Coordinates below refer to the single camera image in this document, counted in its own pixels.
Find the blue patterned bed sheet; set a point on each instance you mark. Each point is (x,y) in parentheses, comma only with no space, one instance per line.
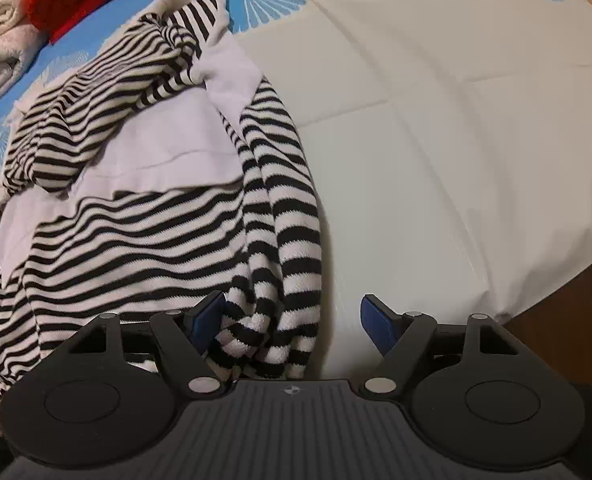
(425,160)

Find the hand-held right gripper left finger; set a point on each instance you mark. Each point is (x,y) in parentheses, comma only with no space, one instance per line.
(203,317)

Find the cream folded quilt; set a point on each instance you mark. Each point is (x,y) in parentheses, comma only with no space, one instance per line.
(1,45)

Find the striped dress with white vest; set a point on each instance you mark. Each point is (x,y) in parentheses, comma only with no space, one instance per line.
(151,220)

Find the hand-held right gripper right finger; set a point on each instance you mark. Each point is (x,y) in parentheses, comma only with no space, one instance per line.
(380,322)

